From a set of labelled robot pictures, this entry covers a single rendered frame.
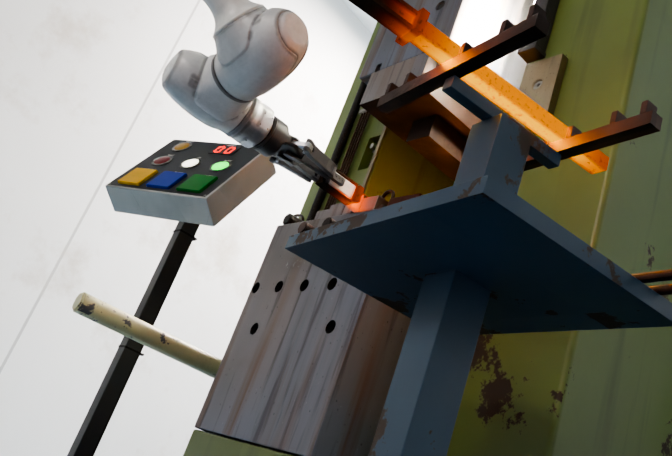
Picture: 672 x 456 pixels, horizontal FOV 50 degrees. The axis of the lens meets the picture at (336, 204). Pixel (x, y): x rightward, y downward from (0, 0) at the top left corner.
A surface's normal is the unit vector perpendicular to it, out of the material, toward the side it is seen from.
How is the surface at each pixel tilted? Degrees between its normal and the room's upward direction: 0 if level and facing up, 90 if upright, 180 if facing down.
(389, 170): 90
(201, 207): 150
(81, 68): 90
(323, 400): 90
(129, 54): 90
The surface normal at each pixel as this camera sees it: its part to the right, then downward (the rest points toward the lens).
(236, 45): -0.52, 0.26
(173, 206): -0.48, 0.50
